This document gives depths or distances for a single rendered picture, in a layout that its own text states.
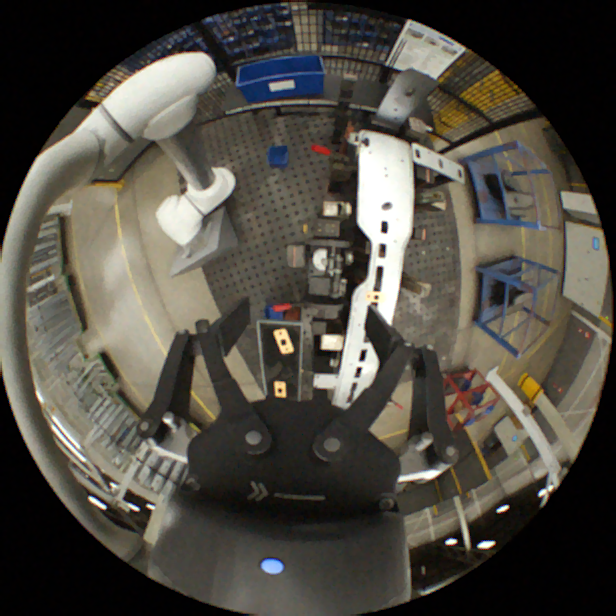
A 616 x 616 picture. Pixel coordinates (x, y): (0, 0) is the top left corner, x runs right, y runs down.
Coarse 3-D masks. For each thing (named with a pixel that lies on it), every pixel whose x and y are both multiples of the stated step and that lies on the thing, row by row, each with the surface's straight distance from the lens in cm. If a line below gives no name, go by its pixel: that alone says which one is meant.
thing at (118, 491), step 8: (136, 456) 648; (72, 464) 615; (80, 472) 619; (128, 472) 647; (88, 480) 629; (128, 480) 650; (112, 488) 707; (120, 488) 655; (112, 496) 672; (120, 496) 661
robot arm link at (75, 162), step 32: (64, 160) 26; (96, 160) 36; (32, 192) 22; (64, 192) 29; (32, 224) 21; (32, 256) 22; (0, 288) 19; (0, 320) 19; (0, 352) 19; (32, 384) 20; (32, 416) 20; (32, 448) 20; (64, 480) 21; (96, 512) 22; (128, 544) 20
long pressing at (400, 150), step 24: (384, 144) 80; (408, 144) 86; (360, 168) 70; (384, 168) 74; (408, 168) 79; (360, 192) 67; (384, 192) 70; (408, 192) 75; (360, 216) 65; (384, 216) 68; (408, 216) 73; (384, 240) 68; (408, 240) 73; (384, 264) 68; (360, 288) 67; (384, 288) 70; (360, 312) 70; (384, 312) 74; (360, 336) 76; (360, 384) 94
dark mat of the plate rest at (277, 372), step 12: (264, 324) 55; (276, 324) 54; (288, 324) 53; (264, 336) 57; (288, 336) 55; (300, 336) 55; (264, 348) 59; (276, 348) 58; (264, 360) 62; (276, 360) 61; (288, 360) 60; (264, 372) 66; (276, 372) 65; (288, 372) 64; (288, 384) 68; (288, 396) 74
